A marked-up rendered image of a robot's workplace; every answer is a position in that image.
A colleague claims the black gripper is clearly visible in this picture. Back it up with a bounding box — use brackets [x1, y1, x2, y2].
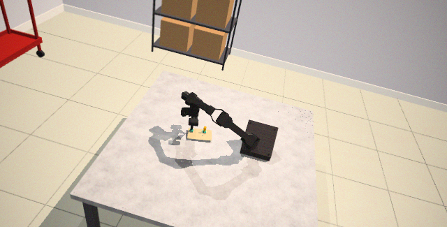
[189, 106, 200, 126]

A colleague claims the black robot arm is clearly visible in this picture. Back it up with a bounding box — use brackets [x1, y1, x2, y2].
[181, 91, 260, 150]

